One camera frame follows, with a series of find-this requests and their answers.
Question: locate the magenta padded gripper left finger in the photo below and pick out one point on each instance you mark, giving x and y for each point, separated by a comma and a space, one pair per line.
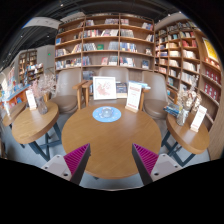
71, 166

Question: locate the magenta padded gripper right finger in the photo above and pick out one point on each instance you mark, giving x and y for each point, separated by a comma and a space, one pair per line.
151, 166

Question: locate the light blue computer mouse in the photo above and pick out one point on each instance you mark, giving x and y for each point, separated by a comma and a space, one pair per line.
107, 112

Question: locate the round blue mouse pad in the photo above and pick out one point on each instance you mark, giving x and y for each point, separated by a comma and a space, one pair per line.
116, 115

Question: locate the round wooden centre table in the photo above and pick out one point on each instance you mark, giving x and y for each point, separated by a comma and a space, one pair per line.
111, 142

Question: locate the right wooden side table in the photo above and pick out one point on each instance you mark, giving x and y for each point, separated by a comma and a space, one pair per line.
178, 137

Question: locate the wooden side table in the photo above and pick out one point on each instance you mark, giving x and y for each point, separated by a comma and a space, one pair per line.
30, 127
178, 137

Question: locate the left wooden side table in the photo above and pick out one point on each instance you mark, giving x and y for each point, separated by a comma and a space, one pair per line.
30, 127

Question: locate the stack of books right table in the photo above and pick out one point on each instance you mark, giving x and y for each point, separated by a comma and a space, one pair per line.
172, 109

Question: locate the right beige armchair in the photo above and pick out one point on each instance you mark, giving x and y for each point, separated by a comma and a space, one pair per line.
156, 98

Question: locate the beige armchair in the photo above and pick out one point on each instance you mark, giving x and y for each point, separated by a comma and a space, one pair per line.
120, 74
68, 90
156, 98

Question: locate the left beige armchair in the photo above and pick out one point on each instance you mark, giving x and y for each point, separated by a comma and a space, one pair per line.
68, 90

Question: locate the red and white sign stand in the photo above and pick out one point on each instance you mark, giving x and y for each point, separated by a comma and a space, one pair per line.
133, 97

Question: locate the white sign card right table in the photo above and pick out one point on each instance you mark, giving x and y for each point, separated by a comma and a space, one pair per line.
198, 119

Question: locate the white sign card table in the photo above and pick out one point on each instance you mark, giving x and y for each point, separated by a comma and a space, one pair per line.
198, 119
31, 100

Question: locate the white sign card left table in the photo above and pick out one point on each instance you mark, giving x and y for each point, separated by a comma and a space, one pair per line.
31, 100

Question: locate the glass vase with dried flowers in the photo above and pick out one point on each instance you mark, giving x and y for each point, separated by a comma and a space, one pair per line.
188, 100

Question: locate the far left wooden table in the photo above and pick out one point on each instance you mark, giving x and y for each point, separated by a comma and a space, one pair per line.
10, 117

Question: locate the dark book behind picture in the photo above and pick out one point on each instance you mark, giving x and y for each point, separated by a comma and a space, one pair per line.
121, 90

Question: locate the glass vase with pink flowers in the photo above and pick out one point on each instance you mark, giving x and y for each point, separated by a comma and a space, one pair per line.
41, 87

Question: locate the white framed red picture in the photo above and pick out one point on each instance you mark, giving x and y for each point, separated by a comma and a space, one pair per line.
104, 88

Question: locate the orange book display counter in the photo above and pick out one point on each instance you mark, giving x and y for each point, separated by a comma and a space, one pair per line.
17, 97

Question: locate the middle beige armchair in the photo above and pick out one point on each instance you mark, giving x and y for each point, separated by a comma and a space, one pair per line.
120, 74

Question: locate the distant wooden bookshelf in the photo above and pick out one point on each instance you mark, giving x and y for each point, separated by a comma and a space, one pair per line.
29, 68

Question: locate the large wooden centre bookshelf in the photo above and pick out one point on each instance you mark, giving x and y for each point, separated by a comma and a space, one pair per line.
106, 40

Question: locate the wooden right wall bookshelf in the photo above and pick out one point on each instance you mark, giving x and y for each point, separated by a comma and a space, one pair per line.
184, 51

